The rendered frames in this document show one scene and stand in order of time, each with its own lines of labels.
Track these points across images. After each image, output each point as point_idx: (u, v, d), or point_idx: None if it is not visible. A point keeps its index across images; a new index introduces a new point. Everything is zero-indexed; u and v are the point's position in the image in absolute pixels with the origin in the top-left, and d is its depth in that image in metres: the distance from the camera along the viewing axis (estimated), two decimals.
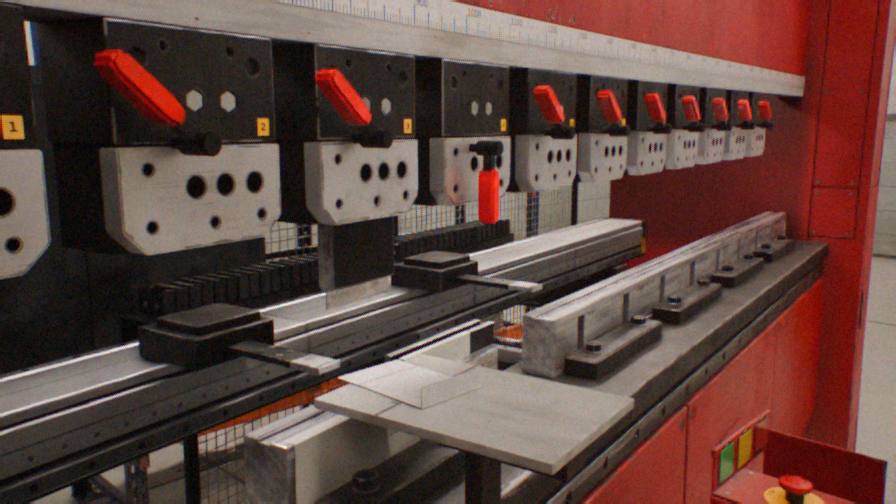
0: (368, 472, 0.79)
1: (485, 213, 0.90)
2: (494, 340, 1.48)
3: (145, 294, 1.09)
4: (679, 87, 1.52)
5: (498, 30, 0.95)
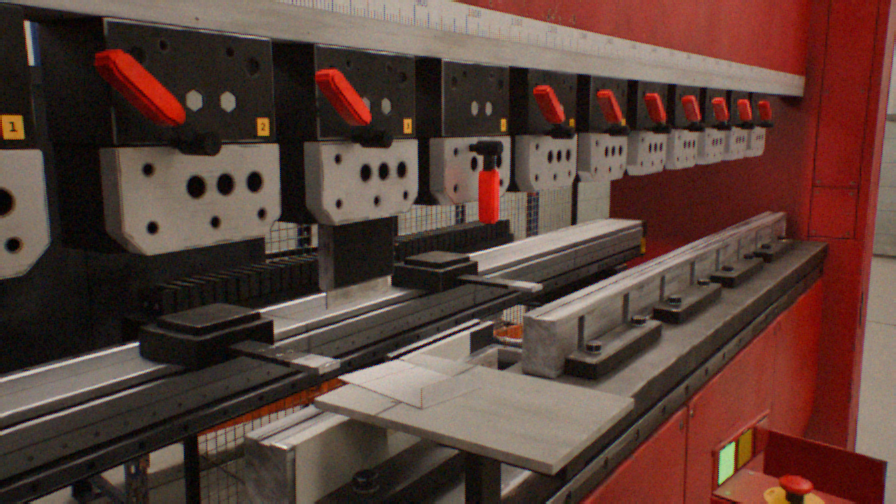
0: (368, 472, 0.79)
1: (485, 213, 0.90)
2: (494, 340, 1.48)
3: (145, 294, 1.09)
4: (679, 87, 1.52)
5: (498, 30, 0.95)
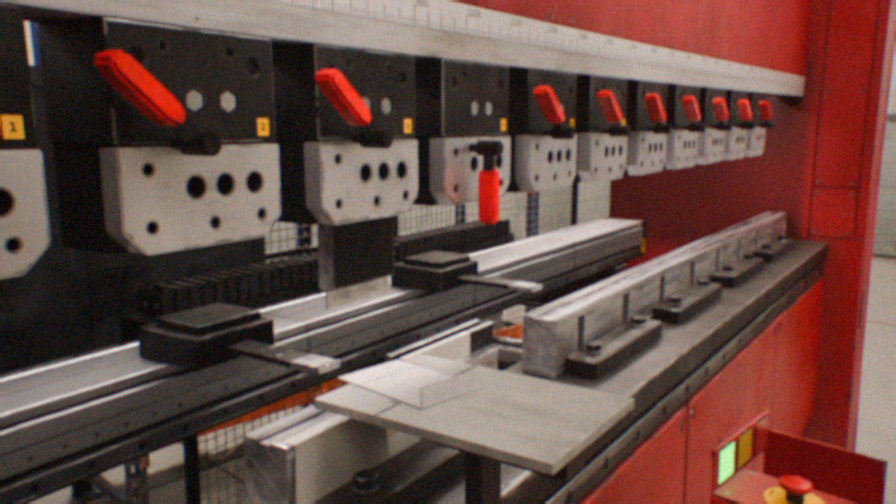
0: (368, 472, 0.79)
1: (485, 213, 0.90)
2: (494, 340, 1.48)
3: (145, 294, 1.09)
4: (679, 87, 1.52)
5: (498, 30, 0.95)
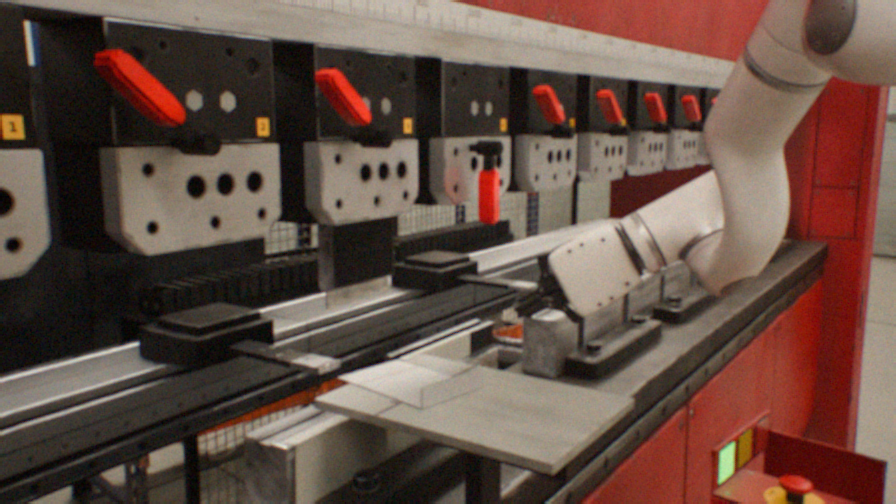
0: (368, 472, 0.79)
1: (485, 213, 0.90)
2: (494, 340, 1.48)
3: (145, 294, 1.09)
4: (679, 87, 1.52)
5: (498, 30, 0.95)
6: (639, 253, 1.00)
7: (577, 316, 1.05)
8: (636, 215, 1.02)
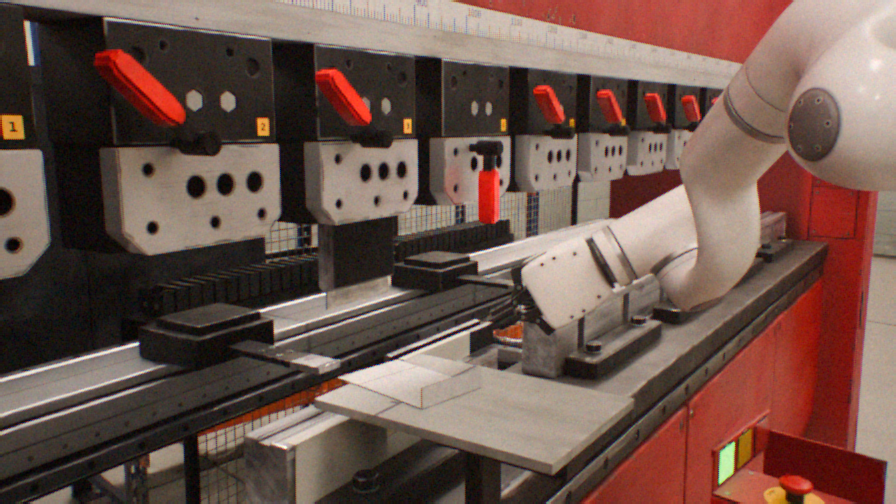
0: (368, 472, 0.79)
1: (485, 213, 0.90)
2: (494, 340, 1.48)
3: (145, 294, 1.09)
4: (679, 87, 1.52)
5: (498, 30, 0.95)
6: (610, 267, 1.01)
7: (550, 328, 1.06)
8: (607, 229, 1.03)
